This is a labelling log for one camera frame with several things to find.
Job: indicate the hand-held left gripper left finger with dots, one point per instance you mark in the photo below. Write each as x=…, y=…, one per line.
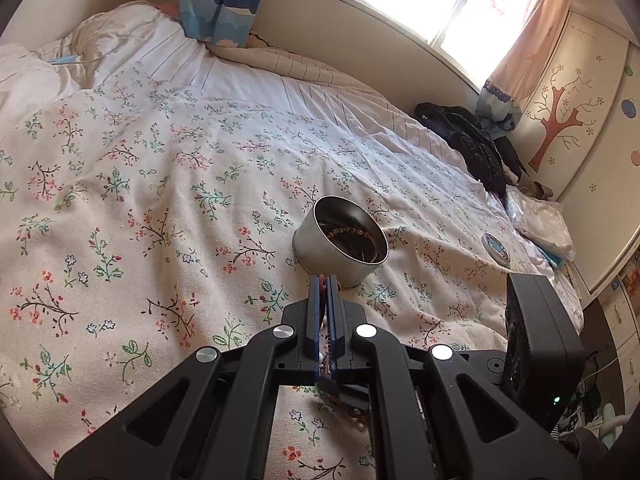
x=316, y=320

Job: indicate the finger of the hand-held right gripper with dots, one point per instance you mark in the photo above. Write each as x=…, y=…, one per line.
x=352, y=400

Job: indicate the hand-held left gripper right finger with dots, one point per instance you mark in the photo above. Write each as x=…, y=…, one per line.
x=336, y=320

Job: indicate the round metal tin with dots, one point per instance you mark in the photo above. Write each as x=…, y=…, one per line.
x=320, y=252

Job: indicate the white cabinet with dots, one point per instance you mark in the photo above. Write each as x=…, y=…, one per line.
x=622, y=320

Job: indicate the round tin lid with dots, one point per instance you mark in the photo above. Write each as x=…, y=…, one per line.
x=495, y=249

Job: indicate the clear plastic bag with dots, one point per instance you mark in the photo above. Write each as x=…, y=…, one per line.
x=540, y=220

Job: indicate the cream wardrobe with tree sticker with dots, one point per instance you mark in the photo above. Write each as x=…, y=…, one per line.
x=600, y=160

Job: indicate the black jacket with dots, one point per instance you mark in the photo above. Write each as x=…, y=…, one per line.
x=475, y=145

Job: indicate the floral bed sheet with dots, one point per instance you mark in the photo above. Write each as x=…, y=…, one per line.
x=150, y=185

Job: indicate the beige striped blanket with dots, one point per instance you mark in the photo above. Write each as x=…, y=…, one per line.
x=310, y=67

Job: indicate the pink curtain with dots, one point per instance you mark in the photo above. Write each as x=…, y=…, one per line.
x=535, y=35

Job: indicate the window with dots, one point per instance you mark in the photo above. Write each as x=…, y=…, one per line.
x=425, y=0

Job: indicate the white quilt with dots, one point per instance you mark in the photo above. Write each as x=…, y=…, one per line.
x=125, y=35

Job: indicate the small light blue cloth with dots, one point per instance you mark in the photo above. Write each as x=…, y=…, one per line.
x=65, y=58

